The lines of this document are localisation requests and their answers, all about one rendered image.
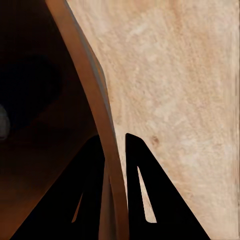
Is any can of soda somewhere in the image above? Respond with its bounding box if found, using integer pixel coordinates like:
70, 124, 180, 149
0, 56, 62, 142

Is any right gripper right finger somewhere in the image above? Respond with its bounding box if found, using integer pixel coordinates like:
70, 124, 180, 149
125, 133, 211, 240

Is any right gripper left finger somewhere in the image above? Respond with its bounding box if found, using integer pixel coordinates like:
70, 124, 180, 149
10, 135, 105, 240

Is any trash can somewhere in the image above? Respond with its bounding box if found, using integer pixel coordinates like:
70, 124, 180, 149
0, 0, 130, 240

